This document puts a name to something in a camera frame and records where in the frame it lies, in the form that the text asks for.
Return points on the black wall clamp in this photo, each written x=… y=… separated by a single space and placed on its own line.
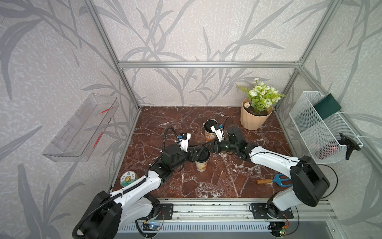
x=350 y=144

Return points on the black cup lid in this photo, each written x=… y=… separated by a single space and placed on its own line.
x=203 y=155
x=209 y=124

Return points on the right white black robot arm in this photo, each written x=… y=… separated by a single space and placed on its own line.
x=309 y=184

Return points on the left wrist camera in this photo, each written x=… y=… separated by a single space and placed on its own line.
x=183 y=140

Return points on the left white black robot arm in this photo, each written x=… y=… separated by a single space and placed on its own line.
x=108 y=212

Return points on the pink ribbed flower pot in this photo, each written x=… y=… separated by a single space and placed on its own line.
x=250 y=121

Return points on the dark green card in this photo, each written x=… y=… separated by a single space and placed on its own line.
x=327 y=106

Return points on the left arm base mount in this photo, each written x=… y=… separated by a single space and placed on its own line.
x=162 y=211

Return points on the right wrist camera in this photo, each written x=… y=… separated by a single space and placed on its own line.
x=218 y=130

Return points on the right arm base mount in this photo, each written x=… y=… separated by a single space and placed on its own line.
x=259 y=211

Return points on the white wire mesh basket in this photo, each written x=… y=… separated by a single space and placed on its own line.
x=316 y=132

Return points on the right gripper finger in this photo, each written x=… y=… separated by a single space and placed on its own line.
x=209 y=144
x=211 y=149

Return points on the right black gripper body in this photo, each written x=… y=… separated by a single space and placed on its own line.
x=225 y=147

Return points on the wooden handled blue tool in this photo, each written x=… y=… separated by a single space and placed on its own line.
x=280 y=179

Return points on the dark red item in basket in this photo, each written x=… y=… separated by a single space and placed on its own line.
x=326 y=151

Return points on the clear acrylic wall shelf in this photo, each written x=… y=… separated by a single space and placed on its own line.
x=78 y=138

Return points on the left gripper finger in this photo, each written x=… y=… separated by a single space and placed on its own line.
x=193 y=158
x=196 y=150

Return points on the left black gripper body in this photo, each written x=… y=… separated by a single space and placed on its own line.
x=181 y=159

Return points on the green white artificial flowers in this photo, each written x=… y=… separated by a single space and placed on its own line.
x=260 y=98

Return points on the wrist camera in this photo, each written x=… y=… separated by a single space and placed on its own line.
x=218 y=130
x=183 y=140

